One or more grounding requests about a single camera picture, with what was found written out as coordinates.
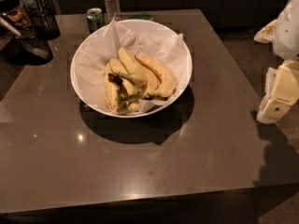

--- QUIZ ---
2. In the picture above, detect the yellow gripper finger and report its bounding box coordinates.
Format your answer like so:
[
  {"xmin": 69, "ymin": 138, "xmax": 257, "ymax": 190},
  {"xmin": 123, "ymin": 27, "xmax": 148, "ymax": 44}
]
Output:
[
  {"xmin": 257, "ymin": 60, "xmax": 299, "ymax": 124},
  {"xmin": 254, "ymin": 20, "xmax": 277, "ymax": 44}
]

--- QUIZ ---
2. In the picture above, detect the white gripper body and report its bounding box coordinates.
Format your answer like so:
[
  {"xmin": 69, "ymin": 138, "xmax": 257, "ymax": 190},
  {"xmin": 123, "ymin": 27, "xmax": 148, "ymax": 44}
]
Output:
[{"xmin": 273, "ymin": 0, "xmax": 299, "ymax": 61}]

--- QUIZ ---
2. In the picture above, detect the white bowl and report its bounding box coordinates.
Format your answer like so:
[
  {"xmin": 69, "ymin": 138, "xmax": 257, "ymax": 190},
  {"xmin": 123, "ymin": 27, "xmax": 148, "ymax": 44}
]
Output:
[{"xmin": 70, "ymin": 20, "xmax": 192, "ymax": 119}]

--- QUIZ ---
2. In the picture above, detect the white paper liner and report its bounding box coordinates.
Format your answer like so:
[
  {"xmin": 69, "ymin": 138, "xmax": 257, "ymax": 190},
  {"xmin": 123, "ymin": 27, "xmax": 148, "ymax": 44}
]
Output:
[{"xmin": 70, "ymin": 20, "xmax": 192, "ymax": 119}]

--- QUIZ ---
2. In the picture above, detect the clear plastic water bottle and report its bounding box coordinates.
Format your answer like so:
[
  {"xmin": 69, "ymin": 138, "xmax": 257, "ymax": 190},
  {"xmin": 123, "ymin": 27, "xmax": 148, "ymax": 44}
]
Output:
[{"xmin": 104, "ymin": 0, "xmax": 121, "ymax": 21}]

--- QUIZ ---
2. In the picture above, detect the green soda can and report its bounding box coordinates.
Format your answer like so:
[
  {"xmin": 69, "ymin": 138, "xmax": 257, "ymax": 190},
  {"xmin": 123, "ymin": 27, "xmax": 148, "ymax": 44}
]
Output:
[{"xmin": 86, "ymin": 7, "xmax": 105, "ymax": 33}]

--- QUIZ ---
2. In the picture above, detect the dark jar with lid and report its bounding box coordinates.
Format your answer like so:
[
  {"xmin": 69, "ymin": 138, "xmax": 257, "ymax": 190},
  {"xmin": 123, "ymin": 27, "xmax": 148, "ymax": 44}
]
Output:
[{"xmin": 0, "ymin": 0, "xmax": 36, "ymax": 38}]

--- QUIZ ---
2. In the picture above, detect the black wire basket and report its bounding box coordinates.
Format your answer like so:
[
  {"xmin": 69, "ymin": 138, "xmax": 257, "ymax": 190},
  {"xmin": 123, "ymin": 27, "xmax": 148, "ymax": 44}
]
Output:
[{"xmin": 29, "ymin": 0, "xmax": 60, "ymax": 40}]

